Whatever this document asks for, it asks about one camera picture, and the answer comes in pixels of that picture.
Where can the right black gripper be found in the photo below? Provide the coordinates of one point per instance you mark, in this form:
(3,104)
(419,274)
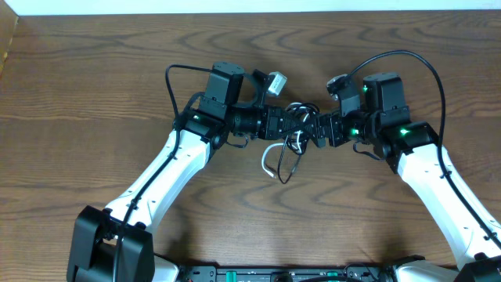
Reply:
(336,138)

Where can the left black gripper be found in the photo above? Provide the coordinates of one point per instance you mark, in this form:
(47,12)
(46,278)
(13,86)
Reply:
(271,128)

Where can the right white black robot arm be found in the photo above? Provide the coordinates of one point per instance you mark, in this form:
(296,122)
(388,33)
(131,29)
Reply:
(378,115)

